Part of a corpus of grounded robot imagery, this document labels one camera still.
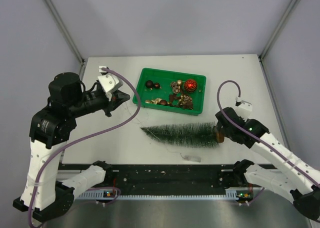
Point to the brown ribbon pine cone decoration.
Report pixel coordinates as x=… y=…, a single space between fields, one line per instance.
x=184 y=102

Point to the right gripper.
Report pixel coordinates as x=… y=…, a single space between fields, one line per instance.
x=224 y=129

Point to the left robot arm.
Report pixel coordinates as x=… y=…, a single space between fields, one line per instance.
x=50 y=130

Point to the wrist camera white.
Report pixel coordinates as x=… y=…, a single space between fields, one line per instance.
x=108 y=81
x=243 y=108

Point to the brown bauble near front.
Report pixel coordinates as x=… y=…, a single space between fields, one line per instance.
x=163 y=103

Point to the green plastic tray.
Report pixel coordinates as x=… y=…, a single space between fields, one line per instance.
x=164 y=78

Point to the left aluminium frame post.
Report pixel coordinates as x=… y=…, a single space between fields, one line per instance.
x=63 y=29

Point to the gold ribbed ornament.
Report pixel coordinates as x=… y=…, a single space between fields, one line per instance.
x=156 y=101

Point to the small brown shiny bauble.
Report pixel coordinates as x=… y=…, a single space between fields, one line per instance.
x=156 y=86

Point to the aluminium frame post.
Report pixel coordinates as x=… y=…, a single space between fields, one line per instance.
x=279 y=28
x=63 y=29

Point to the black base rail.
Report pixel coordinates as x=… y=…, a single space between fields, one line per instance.
x=179 y=180

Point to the clear battery box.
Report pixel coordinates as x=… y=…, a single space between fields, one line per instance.
x=191 y=158

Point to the large red glitter bauble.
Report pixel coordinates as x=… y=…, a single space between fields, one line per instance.
x=190 y=86

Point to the small green christmas tree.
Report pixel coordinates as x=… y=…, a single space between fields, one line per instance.
x=191 y=135

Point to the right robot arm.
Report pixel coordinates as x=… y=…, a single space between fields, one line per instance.
x=297 y=182

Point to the right aluminium frame post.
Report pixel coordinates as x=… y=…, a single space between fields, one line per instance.
x=279 y=28

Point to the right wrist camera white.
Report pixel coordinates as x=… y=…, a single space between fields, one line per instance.
x=243 y=108

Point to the large brown matte bauble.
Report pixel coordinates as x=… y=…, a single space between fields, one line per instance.
x=149 y=84

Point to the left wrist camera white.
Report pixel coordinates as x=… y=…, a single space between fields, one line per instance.
x=108 y=81

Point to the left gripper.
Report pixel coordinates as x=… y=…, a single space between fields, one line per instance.
x=118 y=98

